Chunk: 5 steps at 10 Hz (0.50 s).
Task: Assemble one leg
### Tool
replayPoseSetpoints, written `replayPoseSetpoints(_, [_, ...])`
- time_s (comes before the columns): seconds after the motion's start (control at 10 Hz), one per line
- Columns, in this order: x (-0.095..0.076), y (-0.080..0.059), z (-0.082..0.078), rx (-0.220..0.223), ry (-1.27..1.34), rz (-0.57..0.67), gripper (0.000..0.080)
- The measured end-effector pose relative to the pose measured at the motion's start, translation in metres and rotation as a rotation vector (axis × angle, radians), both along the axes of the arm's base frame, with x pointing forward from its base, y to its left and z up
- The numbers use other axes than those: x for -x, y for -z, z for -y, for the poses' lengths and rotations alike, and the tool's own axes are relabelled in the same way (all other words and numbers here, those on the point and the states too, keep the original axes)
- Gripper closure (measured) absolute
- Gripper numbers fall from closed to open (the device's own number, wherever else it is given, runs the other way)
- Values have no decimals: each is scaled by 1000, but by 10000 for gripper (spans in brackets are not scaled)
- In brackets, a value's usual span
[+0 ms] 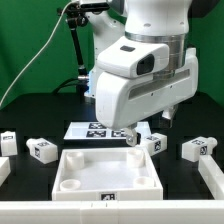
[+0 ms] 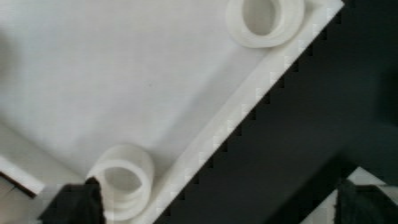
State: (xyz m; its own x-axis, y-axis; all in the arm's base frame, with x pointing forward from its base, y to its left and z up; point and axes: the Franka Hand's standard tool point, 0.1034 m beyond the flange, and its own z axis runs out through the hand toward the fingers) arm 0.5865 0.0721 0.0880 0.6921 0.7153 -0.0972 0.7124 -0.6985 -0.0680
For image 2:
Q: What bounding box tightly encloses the white square tabletop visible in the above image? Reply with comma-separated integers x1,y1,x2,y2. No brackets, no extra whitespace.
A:
0,0,343,224

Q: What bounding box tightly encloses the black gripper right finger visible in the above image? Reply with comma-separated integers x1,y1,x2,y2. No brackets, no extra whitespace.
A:
334,180,398,224

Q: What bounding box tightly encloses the white U-shaped obstacle wall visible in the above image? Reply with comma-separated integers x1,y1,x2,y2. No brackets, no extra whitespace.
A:
0,156,45,197

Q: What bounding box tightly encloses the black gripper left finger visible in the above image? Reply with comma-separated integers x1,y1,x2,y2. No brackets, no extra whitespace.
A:
38,177,107,224

